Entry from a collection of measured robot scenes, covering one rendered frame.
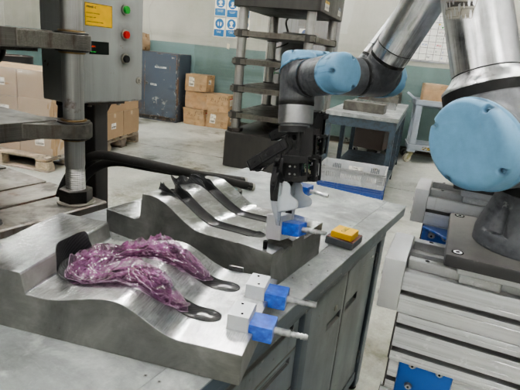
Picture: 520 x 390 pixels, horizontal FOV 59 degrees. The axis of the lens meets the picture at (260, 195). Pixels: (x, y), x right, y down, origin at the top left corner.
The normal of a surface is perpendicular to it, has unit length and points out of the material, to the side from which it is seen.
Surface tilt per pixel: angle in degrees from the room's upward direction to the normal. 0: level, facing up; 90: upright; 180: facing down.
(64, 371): 0
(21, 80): 97
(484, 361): 90
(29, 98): 96
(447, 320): 90
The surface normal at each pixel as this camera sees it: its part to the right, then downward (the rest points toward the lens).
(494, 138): -0.84, 0.20
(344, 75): 0.51, 0.11
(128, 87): 0.85, 0.23
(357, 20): -0.34, 0.25
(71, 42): 0.37, 0.31
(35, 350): 0.09, -0.95
